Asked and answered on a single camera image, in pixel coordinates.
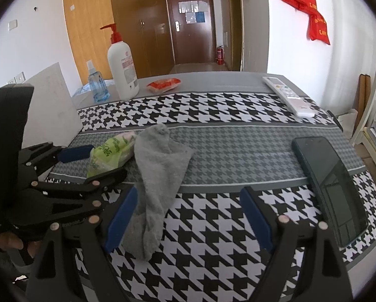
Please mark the white lotion bottle red pump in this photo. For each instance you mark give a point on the white lotion bottle red pump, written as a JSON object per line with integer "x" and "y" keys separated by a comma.
{"x": 122, "y": 69}

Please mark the green tissue packet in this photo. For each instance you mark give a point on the green tissue packet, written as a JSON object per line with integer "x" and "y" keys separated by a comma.
{"x": 112, "y": 151}

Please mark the grey sock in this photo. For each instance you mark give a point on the grey sock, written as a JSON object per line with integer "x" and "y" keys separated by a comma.
{"x": 162, "y": 170}

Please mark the dark brown door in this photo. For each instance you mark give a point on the dark brown door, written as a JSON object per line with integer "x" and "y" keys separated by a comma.
{"x": 203, "y": 44}

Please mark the wooden board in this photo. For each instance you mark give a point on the wooden board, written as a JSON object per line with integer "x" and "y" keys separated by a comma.
{"x": 362, "y": 107}

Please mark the white remote control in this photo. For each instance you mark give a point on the white remote control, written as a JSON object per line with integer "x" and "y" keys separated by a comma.
{"x": 288, "y": 96}

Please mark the houndstooth tablecloth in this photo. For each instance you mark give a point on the houndstooth tablecloth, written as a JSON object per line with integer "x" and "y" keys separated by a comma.
{"x": 225, "y": 125}

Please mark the white wall switch plate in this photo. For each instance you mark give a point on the white wall switch plate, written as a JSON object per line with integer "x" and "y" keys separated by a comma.
{"x": 12, "y": 25}

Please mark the person's left hand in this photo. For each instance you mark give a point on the person's left hand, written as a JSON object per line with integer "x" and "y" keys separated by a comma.
{"x": 8, "y": 242}

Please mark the wooden wardrobe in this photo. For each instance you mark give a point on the wooden wardrobe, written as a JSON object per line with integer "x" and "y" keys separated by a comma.
{"x": 90, "y": 22}

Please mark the blue spray bottle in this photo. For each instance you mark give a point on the blue spray bottle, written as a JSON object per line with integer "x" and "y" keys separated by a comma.
{"x": 97, "y": 85}

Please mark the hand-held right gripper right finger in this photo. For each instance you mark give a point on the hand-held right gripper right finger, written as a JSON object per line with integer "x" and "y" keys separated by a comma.
{"x": 255, "y": 217}

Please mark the black smartphone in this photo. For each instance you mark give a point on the black smartphone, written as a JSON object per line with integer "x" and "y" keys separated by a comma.
{"x": 329, "y": 182}

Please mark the white foam box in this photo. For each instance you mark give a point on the white foam box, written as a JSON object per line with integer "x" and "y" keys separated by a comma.
{"x": 49, "y": 100}

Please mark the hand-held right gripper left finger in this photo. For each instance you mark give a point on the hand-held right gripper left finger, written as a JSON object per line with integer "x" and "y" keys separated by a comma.
{"x": 122, "y": 214}

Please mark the blue paper notice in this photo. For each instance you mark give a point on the blue paper notice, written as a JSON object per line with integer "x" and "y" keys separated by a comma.
{"x": 200, "y": 17}

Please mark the red fire extinguisher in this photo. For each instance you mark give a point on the red fire extinguisher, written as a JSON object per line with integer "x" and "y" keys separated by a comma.
{"x": 220, "y": 56}

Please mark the large white paper notice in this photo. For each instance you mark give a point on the large white paper notice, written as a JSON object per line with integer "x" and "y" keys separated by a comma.
{"x": 192, "y": 6}

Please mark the red snack packet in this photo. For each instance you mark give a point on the red snack packet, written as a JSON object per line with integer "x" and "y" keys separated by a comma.
{"x": 163, "y": 85}

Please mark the wooden door frame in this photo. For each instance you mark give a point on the wooden door frame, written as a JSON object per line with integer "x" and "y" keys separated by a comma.
{"x": 235, "y": 22}

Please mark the red hanging bag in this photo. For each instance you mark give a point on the red hanging bag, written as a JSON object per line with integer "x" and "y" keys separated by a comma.
{"x": 313, "y": 15}

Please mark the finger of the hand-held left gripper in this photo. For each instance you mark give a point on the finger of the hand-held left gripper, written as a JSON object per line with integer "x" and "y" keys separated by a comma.
{"x": 106, "y": 177}
{"x": 76, "y": 153}

